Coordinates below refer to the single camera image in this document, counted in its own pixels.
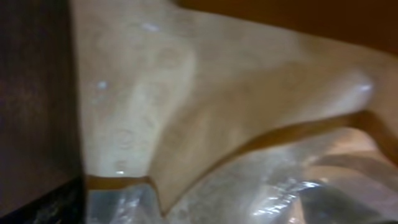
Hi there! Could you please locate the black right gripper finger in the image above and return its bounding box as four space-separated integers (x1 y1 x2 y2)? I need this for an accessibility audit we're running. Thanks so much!
1 177 85 224

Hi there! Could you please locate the beige clear snack bag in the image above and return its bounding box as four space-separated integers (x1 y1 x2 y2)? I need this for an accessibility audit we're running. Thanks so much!
71 0 397 223

